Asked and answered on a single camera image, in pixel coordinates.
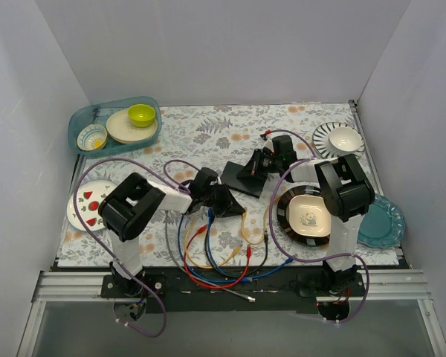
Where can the aluminium frame rail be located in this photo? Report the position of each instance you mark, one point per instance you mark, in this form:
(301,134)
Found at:
(385,284)

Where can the square panda dish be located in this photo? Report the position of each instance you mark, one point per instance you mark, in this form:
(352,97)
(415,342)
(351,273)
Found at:
(307,216)

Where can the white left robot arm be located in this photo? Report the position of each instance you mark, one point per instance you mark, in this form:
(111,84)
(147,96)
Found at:
(128,209)

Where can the white bowl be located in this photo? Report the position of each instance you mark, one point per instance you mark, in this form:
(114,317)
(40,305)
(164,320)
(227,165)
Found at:
(344,141)

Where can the black network switch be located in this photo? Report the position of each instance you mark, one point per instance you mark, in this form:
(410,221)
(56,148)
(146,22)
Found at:
(249,186)

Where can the teal plastic tray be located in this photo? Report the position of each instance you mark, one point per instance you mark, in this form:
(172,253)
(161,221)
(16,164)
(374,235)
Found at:
(99,114)

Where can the black striped round plate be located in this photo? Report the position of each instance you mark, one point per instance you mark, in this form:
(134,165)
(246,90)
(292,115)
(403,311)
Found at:
(283,223)

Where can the small patterned bowl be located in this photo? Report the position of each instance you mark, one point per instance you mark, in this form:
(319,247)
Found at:
(92,138)

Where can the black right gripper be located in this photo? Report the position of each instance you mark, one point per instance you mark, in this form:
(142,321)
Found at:
(258,166)

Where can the lime green bowl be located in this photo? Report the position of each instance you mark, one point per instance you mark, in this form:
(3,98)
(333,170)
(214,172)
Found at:
(141,115)

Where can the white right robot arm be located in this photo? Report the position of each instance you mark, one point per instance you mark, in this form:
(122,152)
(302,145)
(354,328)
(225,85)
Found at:
(344,188)

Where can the strawberry pattern plate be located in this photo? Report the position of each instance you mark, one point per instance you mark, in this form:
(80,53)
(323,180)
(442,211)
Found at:
(89,197)

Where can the floral table mat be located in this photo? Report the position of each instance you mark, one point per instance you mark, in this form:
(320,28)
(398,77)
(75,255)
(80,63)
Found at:
(193,137)

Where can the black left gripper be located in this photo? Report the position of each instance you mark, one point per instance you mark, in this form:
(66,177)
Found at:
(220,198)

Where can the cream plate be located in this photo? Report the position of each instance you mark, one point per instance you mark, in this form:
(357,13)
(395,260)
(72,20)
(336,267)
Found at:
(120,128)

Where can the teal scalloped plate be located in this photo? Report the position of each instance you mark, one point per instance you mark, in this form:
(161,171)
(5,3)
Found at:
(383,226)

